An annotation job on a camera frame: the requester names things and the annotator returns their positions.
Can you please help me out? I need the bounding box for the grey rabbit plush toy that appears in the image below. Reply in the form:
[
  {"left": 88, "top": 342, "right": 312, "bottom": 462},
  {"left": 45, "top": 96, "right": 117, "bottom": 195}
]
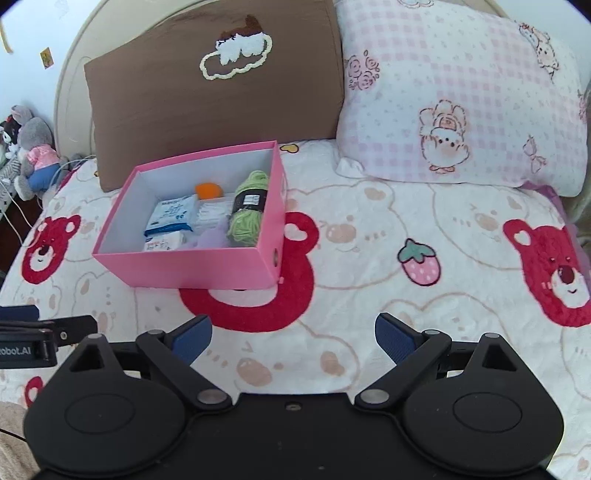
[{"left": 14, "top": 105, "right": 63, "bottom": 200}]

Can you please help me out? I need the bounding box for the white wet wipe packet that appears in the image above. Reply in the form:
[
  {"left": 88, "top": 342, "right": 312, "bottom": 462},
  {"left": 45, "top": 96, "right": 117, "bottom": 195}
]
[{"left": 142, "top": 231, "right": 185, "bottom": 252}]

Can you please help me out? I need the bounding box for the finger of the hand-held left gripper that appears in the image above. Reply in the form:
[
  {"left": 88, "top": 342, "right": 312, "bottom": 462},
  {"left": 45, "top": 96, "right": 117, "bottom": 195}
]
[
  {"left": 0, "top": 304, "right": 99, "bottom": 347},
  {"left": 0, "top": 340, "right": 59, "bottom": 370}
]

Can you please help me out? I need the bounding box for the brown pillow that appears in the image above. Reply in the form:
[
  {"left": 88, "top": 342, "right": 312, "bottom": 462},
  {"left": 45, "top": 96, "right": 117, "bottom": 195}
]
[{"left": 83, "top": 0, "right": 346, "bottom": 193}]

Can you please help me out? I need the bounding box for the black white plush toy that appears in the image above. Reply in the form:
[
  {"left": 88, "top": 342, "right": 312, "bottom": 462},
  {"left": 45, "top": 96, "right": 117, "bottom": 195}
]
[{"left": 0, "top": 117, "right": 24, "bottom": 162}]

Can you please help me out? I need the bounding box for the light blue wet wipe packet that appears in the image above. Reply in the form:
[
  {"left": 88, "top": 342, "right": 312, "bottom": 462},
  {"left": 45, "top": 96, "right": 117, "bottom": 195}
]
[{"left": 144, "top": 194, "right": 199, "bottom": 237}]

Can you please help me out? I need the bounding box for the white cable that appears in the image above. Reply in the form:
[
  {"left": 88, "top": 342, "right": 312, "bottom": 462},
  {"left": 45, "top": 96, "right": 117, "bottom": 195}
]
[{"left": 0, "top": 154, "right": 98, "bottom": 243}]

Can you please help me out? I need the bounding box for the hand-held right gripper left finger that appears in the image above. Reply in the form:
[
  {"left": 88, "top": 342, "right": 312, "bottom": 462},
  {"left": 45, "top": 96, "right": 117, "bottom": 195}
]
[{"left": 58, "top": 315, "right": 234, "bottom": 412}]

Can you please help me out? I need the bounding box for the purple plush toy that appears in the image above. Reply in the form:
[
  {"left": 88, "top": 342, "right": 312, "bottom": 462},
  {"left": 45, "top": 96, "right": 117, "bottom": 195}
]
[{"left": 191, "top": 222, "right": 232, "bottom": 250}]

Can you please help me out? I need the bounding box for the white cotton pad pack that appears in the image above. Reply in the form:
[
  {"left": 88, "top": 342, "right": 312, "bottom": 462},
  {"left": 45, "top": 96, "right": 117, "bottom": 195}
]
[{"left": 194, "top": 196, "right": 232, "bottom": 234}]

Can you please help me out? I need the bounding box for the green yarn ball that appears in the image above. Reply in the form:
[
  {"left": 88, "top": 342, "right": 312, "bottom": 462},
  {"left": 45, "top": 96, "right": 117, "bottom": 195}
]
[{"left": 226, "top": 170, "right": 271, "bottom": 247}]

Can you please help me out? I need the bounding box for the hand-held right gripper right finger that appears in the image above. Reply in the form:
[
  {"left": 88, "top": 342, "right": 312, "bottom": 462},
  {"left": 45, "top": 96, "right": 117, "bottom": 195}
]
[{"left": 355, "top": 312, "right": 532, "bottom": 412}]

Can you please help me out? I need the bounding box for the pink cardboard box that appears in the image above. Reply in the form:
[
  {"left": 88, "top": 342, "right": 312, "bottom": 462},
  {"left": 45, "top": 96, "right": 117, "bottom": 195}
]
[{"left": 91, "top": 140, "right": 289, "bottom": 291}]

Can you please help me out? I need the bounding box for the pink checked pillow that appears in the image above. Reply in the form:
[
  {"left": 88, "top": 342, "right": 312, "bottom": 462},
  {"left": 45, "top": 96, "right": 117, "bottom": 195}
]
[{"left": 333, "top": 0, "right": 591, "bottom": 199}]

